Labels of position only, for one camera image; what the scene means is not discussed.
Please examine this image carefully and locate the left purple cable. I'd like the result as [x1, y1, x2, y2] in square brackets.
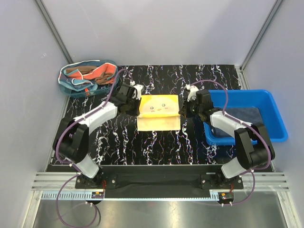
[56, 69, 136, 227]

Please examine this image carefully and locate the blue plastic bin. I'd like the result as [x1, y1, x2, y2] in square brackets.
[204, 90, 288, 146]

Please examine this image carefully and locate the yellow towel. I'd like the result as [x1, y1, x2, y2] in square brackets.
[137, 95, 181, 132]

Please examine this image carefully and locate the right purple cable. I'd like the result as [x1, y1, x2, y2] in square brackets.
[189, 79, 273, 205]

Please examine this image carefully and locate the dark blue towel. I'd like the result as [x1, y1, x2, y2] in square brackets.
[210, 107, 263, 138]

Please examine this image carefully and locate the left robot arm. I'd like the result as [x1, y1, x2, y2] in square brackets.
[53, 84, 144, 188]

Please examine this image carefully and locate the slotted cable duct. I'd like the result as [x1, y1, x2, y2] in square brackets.
[42, 190, 232, 201]

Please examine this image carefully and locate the black marbled table mat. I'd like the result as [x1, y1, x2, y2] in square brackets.
[51, 64, 266, 166]

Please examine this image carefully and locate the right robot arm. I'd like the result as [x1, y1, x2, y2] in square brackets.
[179, 85, 275, 188]

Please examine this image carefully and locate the brown towel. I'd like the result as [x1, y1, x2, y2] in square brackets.
[64, 64, 116, 85]

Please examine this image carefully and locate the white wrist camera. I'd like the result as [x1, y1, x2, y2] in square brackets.
[185, 85, 199, 102]
[132, 84, 144, 100]

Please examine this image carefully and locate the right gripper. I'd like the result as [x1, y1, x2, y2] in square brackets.
[179, 97, 202, 119]

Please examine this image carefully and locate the aluminium frame rail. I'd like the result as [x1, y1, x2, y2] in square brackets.
[31, 172, 289, 191]

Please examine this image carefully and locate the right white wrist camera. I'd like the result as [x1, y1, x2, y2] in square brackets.
[185, 85, 199, 102]

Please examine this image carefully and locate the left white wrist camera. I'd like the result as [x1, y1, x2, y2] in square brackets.
[132, 84, 144, 100]

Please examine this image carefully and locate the orange towel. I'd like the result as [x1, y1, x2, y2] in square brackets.
[66, 63, 116, 80]

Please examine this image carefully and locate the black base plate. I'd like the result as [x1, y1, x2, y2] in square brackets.
[75, 165, 244, 200]

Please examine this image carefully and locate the purple cable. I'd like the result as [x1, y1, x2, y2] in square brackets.
[189, 79, 273, 205]
[56, 69, 136, 227]

